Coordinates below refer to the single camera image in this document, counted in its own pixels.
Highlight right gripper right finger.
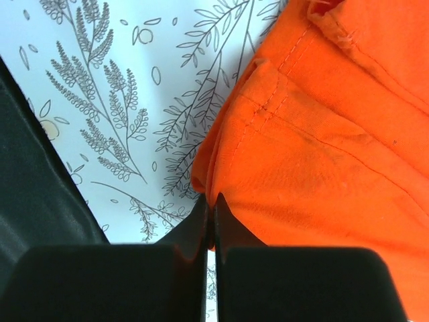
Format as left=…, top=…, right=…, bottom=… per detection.
left=213, top=195, right=407, bottom=321

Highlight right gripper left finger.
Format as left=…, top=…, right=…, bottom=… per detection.
left=1, top=197, right=208, bottom=321

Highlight orange t-shirt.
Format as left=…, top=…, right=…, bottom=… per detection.
left=190, top=1, right=428, bottom=321

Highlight folded black t-shirt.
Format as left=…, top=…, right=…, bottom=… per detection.
left=1, top=63, right=108, bottom=288

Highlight floral patterned table mat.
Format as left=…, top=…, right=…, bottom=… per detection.
left=1, top=1, right=286, bottom=321

